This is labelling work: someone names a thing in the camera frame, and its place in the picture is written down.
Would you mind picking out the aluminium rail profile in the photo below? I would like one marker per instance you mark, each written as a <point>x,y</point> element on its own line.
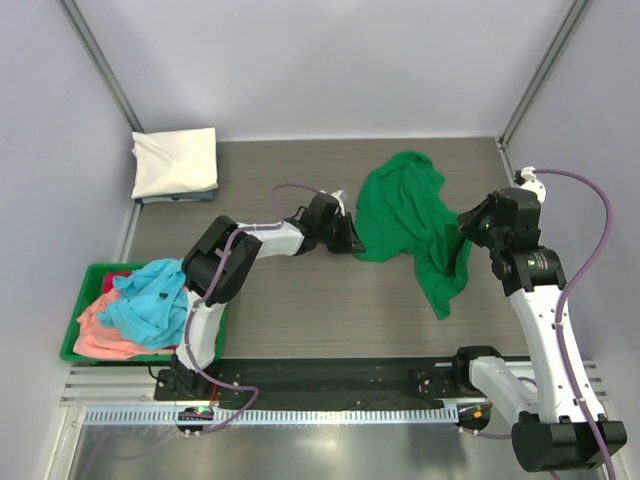
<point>123,384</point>

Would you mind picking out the pink t shirt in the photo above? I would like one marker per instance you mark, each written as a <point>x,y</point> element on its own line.
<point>127,323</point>

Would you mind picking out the green plastic tray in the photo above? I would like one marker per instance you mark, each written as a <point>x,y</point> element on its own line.
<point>85,300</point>

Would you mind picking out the folded white t shirt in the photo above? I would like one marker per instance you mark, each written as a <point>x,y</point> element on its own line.
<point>175,162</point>

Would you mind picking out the light blue t shirt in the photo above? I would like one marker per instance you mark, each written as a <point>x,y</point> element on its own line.
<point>151,308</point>

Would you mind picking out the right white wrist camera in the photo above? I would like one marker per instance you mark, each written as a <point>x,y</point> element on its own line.
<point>526,179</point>

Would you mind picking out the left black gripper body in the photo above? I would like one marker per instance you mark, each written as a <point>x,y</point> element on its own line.
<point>334,232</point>

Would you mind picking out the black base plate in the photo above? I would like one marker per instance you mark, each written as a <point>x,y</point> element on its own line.
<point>348,384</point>

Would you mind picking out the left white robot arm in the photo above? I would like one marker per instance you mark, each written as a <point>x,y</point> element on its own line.
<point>216,269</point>

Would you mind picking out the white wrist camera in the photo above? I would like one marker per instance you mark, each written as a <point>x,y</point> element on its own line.
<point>526,179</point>
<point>340,196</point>

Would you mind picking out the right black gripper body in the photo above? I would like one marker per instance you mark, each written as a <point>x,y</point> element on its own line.
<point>480,228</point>

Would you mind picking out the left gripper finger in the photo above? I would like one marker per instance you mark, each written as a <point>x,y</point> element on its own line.
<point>349,236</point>
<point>345,247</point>

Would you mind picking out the green t shirt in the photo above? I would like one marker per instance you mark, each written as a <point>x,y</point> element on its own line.
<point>399,210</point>

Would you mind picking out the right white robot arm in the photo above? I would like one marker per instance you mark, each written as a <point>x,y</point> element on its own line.
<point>560,424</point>

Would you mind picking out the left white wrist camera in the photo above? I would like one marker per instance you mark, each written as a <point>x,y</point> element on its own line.
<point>340,196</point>

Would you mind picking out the aluminium frame post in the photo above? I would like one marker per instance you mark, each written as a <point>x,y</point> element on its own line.
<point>87,39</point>
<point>567,27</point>

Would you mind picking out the magenta t shirt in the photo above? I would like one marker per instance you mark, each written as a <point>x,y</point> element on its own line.
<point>108,282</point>

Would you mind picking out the white slotted cable duct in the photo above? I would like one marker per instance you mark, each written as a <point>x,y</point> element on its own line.
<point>199,415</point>

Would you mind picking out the right aluminium frame post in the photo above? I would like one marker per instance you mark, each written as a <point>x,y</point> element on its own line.
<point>567,27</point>

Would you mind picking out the left aluminium frame post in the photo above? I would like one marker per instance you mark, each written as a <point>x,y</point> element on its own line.
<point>87,39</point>

